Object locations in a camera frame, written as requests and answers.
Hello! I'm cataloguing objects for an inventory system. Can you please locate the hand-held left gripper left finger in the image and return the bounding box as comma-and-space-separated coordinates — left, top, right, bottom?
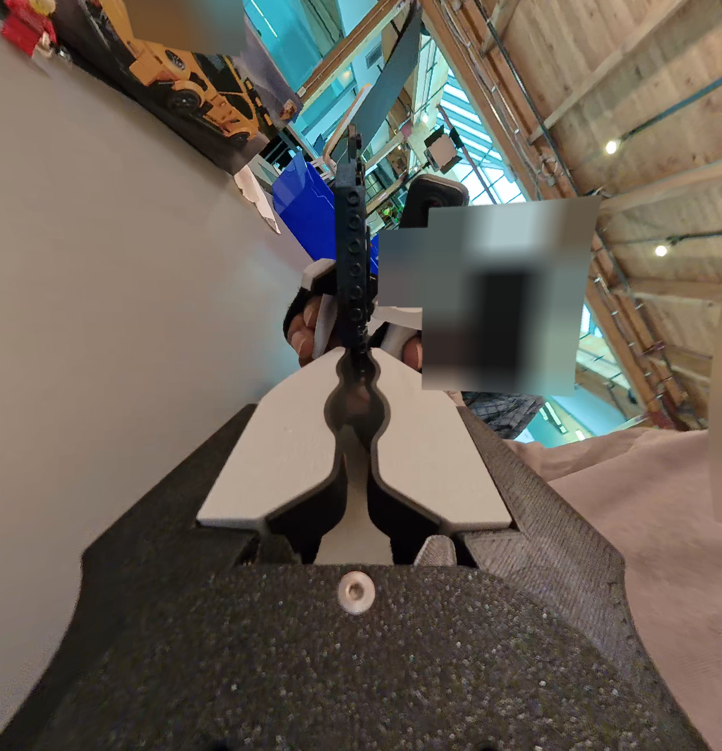
197, 347, 345, 529

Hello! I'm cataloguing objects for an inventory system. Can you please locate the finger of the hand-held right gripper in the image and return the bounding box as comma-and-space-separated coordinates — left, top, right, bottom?
302, 258, 339, 360
369, 306, 425, 354

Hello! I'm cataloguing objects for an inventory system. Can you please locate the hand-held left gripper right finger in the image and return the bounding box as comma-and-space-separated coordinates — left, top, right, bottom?
367, 349, 514, 532

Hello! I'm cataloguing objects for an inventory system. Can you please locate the black toy brick car chassis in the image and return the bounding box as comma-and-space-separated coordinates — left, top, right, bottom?
331, 124, 380, 411

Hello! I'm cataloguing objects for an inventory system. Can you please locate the grey desk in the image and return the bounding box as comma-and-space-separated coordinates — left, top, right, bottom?
0, 12, 338, 734

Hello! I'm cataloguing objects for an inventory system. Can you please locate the studio light panel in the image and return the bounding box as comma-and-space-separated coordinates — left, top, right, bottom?
422, 124, 464, 174

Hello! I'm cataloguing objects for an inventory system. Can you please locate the small blue plastic bin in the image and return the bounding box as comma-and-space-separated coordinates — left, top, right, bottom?
272, 160, 344, 277

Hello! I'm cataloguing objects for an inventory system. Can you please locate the dark panel with wooden edge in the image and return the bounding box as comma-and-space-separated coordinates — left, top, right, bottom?
322, 6, 426, 171

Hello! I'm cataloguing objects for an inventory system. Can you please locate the toy set box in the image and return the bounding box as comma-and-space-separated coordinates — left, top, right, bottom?
44, 0, 303, 174

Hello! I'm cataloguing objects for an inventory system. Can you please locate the red toy minifigure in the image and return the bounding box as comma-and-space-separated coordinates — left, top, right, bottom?
0, 0, 59, 58

